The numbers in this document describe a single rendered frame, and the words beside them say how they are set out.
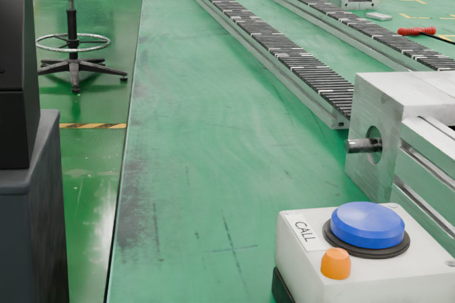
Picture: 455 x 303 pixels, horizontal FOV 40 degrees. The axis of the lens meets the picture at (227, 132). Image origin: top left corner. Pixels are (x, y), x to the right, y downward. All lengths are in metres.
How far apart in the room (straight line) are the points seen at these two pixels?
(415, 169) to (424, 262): 0.14
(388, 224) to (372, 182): 0.19
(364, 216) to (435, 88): 0.21
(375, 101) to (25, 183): 0.30
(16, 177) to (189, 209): 0.16
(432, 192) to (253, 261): 0.13
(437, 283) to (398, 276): 0.02
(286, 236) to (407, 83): 0.22
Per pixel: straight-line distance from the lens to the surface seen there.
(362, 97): 0.55
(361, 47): 1.08
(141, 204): 0.51
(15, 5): 0.61
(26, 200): 0.58
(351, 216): 0.35
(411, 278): 0.34
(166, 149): 0.62
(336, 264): 0.32
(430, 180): 0.46
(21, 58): 0.57
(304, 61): 0.84
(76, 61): 3.66
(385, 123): 0.51
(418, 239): 0.37
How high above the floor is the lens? 1.02
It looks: 21 degrees down
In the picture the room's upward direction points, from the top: 2 degrees clockwise
